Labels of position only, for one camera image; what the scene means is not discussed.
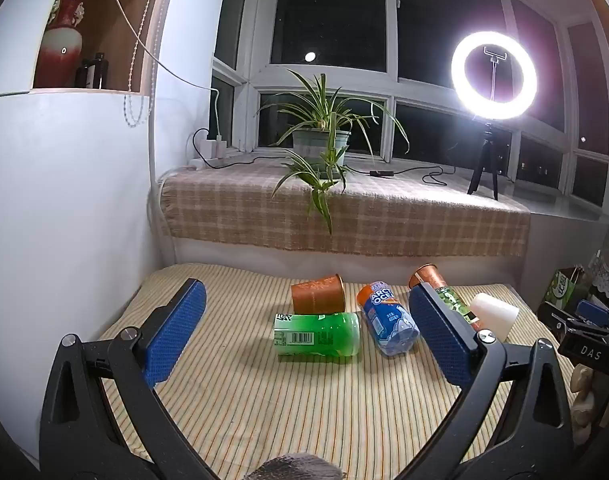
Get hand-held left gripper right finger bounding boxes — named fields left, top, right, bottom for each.
left=391, top=282, right=576, bottom=480

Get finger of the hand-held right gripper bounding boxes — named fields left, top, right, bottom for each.
left=537, top=299, right=609, bottom=334

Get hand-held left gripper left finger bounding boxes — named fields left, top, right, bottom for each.
left=39, top=277, right=220, bottom=480

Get green plastic bottle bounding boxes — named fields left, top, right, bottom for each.
left=273, top=311, right=361, bottom=358

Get white plastic cup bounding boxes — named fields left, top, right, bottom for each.
left=469, top=292, right=520, bottom=342

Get copper and green printed cup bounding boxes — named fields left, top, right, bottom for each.
left=408, top=262, right=482, bottom=333

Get orange paper cup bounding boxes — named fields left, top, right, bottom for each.
left=290, top=274, right=346, bottom=314

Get person's right hand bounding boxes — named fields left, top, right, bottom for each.
left=570, top=364, right=599, bottom=429

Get green paper bag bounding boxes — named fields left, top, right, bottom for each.
left=544, top=266, right=586, bottom=312

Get white lace cloth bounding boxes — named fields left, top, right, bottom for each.
left=587, top=249, right=609, bottom=307

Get blue labelled bottle orange cap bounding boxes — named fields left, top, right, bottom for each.
left=357, top=282, right=421, bottom=357

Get striped mat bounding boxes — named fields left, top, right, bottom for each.
left=92, top=262, right=577, bottom=480

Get plaid cloth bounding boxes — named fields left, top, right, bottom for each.
left=158, top=160, right=532, bottom=257

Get grey furry object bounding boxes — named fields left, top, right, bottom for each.
left=247, top=452, right=346, bottom=480

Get white power strip with chargers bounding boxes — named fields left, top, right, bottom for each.
left=191, top=127, right=290, bottom=170

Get black tripod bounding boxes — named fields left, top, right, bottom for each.
left=467, top=121, right=511, bottom=201

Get potted spider plant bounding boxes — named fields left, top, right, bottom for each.
left=257, top=71, right=410, bottom=235

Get dark bottle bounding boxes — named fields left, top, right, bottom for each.
left=75, top=59, right=94, bottom=90
left=91, top=52, right=108, bottom=90

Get red and white vase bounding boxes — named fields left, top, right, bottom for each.
left=34, top=0, right=97, bottom=90

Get black ring light cable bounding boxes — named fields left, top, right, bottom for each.
left=344, top=162, right=485, bottom=187

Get white bead chain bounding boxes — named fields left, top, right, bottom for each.
left=123, top=0, right=166, bottom=129

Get white cable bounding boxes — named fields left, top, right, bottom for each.
left=107, top=0, right=221, bottom=137

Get white window frame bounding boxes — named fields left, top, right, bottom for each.
left=212, top=0, right=609, bottom=211

